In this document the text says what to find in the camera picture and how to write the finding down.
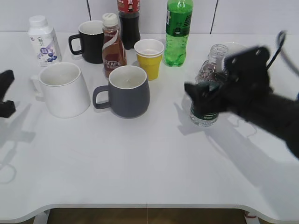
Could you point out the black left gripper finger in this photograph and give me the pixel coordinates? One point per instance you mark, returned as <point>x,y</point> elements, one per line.
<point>6,79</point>
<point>7,109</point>

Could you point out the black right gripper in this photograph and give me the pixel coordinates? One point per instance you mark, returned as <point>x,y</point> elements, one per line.
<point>246,92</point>

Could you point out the clear water bottle green label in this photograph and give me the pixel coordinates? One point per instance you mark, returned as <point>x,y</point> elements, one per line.
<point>207,77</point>

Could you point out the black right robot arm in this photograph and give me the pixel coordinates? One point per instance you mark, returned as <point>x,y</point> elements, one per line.
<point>284,123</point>

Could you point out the white ceramic mug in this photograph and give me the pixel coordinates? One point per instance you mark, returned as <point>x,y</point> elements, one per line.
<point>63,89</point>

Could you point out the grey ceramic mug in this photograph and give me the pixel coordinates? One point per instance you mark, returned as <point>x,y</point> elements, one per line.
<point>128,92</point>

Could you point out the black ceramic mug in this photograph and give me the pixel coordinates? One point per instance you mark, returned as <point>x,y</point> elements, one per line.
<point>91,36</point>

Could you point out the red ceramic cup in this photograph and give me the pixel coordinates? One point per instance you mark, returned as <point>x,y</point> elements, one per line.
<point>233,47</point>

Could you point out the white yogurt drink bottle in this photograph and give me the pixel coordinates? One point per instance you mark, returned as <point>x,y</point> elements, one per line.
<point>44,41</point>

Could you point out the yellow paper cup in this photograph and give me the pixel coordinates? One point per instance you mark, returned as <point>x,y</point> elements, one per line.
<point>149,53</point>

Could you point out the green soda bottle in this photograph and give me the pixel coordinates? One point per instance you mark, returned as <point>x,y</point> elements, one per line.
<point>178,22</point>

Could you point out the brown Nescafe coffee bottle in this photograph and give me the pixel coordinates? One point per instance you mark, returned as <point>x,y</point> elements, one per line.
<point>113,51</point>

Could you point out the dark cola bottle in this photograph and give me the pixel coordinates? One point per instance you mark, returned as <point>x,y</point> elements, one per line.
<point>129,20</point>

